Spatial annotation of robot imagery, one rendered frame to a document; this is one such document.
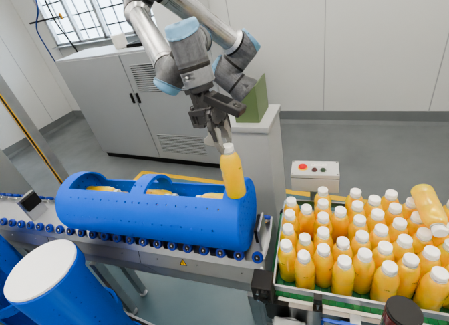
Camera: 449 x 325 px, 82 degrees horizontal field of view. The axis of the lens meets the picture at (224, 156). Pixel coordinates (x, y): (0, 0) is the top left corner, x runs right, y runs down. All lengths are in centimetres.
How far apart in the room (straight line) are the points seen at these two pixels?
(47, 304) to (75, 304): 11
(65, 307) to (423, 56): 363
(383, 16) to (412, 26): 30
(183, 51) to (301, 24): 286
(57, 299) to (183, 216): 61
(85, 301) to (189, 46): 114
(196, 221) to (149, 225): 21
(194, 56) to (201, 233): 61
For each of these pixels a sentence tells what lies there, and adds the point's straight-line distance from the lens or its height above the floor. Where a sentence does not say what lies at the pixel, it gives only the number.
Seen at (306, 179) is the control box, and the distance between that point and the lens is 120.
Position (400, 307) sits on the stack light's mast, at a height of 126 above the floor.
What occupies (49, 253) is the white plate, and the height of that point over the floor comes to 104.
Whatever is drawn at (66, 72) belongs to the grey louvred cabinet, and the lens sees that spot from 387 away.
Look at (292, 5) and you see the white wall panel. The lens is 349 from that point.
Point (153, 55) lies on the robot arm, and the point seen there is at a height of 169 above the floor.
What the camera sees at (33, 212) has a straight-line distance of 190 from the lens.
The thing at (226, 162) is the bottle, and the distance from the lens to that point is 80.
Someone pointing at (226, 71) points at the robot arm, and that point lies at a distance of 160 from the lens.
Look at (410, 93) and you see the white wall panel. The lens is 375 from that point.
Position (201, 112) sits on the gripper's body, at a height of 156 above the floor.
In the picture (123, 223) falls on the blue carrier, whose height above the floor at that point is 113.
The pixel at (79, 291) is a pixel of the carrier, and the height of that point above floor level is 92.
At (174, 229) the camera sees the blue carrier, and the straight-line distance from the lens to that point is 104.
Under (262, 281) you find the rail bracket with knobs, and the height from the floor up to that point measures 100.
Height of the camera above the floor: 186
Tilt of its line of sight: 34 degrees down
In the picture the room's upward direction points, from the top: 13 degrees counter-clockwise
